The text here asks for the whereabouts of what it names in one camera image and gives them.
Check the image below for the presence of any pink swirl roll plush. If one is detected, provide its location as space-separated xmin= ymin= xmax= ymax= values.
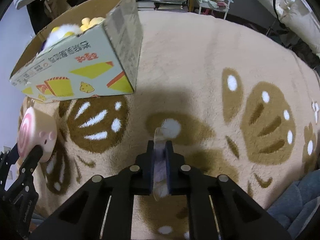
xmin=17 ymin=107 xmax=57 ymax=163

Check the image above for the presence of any small purple toy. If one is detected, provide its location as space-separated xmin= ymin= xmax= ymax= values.
xmin=152 ymin=127 xmax=169 ymax=201

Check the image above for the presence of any white fluffy chick plush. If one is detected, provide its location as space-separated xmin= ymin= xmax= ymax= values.
xmin=43 ymin=24 xmax=82 ymax=49

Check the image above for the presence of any beige brown patterned blanket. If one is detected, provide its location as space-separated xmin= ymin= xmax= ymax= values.
xmin=21 ymin=12 xmax=319 ymax=217

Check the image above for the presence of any printed cardboard box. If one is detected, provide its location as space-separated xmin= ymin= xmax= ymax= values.
xmin=10 ymin=0 xmax=143 ymax=103

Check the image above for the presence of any yellow plush toy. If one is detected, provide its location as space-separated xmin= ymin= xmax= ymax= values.
xmin=80 ymin=17 xmax=105 ymax=31

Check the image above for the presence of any white office chair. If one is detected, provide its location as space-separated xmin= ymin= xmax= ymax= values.
xmin=257 ymin=0 xmax=319 ymax=56

